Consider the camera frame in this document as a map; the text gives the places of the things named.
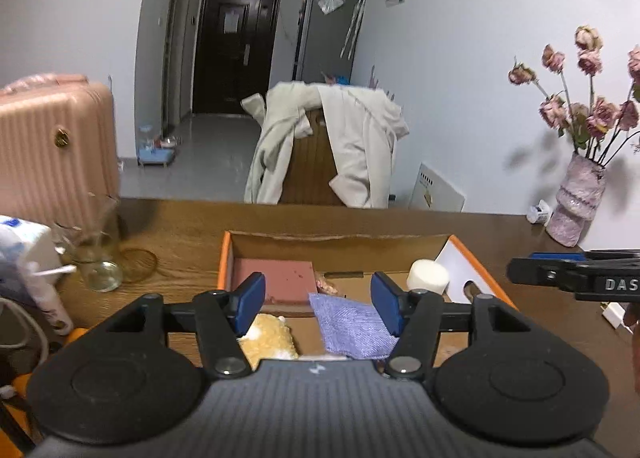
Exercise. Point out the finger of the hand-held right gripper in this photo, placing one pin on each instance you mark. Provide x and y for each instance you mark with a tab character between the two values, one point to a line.
540	272
557	256

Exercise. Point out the pink ribbed suitcase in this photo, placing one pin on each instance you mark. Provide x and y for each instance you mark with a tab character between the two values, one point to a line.
55	152

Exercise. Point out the pink textured vase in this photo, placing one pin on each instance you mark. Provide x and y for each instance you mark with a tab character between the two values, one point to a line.
575	203

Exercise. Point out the white charger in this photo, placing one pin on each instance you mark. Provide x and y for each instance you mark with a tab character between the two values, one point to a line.
614	314

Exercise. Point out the white spray bottle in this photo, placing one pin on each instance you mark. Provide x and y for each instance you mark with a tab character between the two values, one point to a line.
50	300

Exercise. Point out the cream coat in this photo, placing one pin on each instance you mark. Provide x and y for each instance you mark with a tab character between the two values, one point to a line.
360	137

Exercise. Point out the small white jar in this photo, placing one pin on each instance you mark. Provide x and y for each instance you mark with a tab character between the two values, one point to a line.
540	213

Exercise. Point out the white flat board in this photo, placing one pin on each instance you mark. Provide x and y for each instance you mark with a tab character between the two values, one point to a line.
437	190

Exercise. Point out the white folded umbrella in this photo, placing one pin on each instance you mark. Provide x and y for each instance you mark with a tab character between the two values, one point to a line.
352	27

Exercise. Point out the clear plastic bag on refrigerator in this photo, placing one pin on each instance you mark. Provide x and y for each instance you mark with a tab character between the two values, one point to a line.
331	2

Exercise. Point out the dark entrance door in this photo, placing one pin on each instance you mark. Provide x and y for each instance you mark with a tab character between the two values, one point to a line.
235	52

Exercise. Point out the yellow sponge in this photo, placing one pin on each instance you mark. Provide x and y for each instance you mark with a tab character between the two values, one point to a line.
270	343

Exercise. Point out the blue pet bowl stand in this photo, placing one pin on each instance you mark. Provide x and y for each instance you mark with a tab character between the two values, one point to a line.
157	153

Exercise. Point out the small snack packet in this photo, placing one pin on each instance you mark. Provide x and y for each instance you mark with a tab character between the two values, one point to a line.
327	284

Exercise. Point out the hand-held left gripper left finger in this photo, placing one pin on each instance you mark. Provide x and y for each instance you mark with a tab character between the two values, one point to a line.
250	300

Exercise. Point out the blue white tissue pack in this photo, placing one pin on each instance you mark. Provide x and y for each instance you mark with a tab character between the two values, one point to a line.
22	253

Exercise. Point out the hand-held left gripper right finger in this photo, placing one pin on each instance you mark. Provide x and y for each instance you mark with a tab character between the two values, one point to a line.
387	300

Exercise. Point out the purple knitted cloth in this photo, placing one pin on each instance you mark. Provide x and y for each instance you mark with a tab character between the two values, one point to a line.
350	325

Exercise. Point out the pink sponge block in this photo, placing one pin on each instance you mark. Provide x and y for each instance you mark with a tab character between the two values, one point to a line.
280	280

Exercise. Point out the red orange cardboard box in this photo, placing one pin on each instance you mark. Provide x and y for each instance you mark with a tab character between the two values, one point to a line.
280	249

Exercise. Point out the dried pink roses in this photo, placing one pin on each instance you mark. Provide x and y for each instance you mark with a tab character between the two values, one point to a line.
595	112

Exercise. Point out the clear glass beaker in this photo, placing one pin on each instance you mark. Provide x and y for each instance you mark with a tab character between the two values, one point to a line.
97	263

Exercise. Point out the brown wooden chair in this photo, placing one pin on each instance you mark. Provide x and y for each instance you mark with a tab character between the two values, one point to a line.
310	167

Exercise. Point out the person's right hand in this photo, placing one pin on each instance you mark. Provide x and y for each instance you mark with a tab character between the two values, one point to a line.
632	318

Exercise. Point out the grey side door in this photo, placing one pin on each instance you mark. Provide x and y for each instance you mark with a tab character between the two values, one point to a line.
175	52

